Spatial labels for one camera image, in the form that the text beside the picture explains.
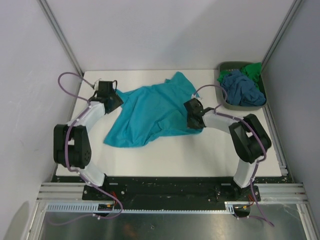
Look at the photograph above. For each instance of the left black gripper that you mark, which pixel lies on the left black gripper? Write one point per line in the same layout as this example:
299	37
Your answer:
118	101

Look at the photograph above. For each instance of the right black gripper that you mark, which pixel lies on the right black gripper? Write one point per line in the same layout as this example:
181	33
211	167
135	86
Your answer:
189	120

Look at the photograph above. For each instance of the teal t-shirt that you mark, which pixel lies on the teal t-shirt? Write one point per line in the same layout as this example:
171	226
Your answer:
150	112

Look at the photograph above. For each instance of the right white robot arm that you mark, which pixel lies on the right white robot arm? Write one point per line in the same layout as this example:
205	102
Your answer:
250	140

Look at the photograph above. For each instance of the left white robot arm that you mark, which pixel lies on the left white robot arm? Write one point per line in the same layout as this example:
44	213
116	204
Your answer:
71	143

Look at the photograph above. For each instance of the dark blue t-shirt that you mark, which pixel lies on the dark blue t-shirt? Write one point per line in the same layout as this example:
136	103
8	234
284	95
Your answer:
241	91

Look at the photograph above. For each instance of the grey plastic bin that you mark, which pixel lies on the grey plastic bin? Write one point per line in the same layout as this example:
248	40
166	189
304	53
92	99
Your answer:
222	96

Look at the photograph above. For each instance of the green t-shirt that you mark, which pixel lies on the green t-shirt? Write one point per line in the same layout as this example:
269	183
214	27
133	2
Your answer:
251	70

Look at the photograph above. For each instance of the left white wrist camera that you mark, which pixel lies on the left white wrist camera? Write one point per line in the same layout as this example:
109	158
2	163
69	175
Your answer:
96	85

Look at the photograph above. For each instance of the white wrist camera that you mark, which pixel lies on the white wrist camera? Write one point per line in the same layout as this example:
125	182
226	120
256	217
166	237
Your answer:
196	96
96	85

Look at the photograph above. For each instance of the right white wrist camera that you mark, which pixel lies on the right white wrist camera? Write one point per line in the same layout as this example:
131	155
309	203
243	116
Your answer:
196	96

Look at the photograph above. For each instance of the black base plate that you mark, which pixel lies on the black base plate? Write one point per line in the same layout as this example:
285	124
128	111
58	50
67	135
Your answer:
177	193

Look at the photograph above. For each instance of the left aluminium corner post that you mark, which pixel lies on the left aluminium corner post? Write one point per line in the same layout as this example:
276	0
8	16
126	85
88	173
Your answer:
49	14

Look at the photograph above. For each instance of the aluminium corner post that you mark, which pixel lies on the aluminium corner post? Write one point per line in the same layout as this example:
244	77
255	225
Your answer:
49	14
288	19

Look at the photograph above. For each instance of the aluminium frame rail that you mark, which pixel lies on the aluminium frame rail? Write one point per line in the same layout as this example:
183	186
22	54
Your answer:
60	192

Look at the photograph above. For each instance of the right aluminium corner post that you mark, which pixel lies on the right aluminium corner post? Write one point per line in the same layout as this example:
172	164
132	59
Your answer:
288	19

